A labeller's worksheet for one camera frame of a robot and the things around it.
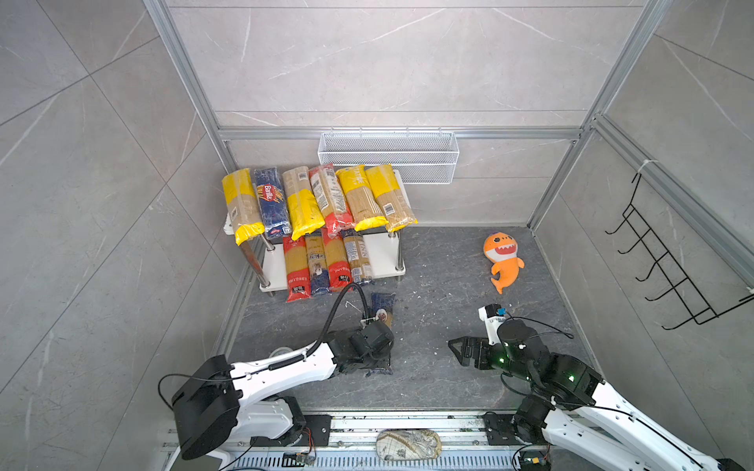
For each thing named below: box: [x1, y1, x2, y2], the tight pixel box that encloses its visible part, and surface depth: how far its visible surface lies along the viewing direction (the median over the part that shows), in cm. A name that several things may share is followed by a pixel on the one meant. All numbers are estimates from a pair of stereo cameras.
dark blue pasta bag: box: [304, 228, 331, 297], surface depth 97 cm
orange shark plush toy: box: [483, 231, 526, 295], surface depth 105 cm
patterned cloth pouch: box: [376, 428, 443, 461], surface depth 70 cm
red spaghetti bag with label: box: [308, 162, 356, 238], surface depth 76 cm
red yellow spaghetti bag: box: [282, 235, 312, 303], surface depth 97 cm
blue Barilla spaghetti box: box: [253, 166, 293, 240], surface depth 75 cm
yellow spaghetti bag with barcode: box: [365, 163, 419, 233], surface depth 77 cm
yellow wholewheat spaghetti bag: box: [335, 164, 389, 232], surface depth 77 cm
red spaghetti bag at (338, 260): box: [321, 227, 353, 289], surface depth 100 cm
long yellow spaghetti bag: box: [221, 167, 266, 247], surface depth 74 cm
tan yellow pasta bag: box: [281, 165, 326, 242], surface depth 76 cm
